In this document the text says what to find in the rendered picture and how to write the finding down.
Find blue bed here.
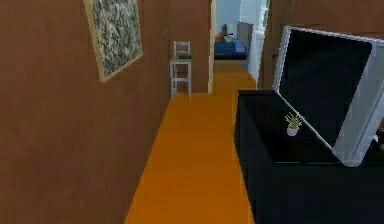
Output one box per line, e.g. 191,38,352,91
214,35,249,61

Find small potted green plant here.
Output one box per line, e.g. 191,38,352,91
284,111,305,137

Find grey cupboard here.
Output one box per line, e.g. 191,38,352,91
236,21,254,51

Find black television stand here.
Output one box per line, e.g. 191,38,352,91
233,89,384,224

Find white room door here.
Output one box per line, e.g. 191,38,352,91
247,0,271,82

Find silver framed television set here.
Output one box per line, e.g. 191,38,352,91
272,25,384,168

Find framed mottled wall picture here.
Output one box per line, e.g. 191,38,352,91
82,0,145,84

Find white wooden chair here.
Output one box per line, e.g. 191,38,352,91
169,40,193,101

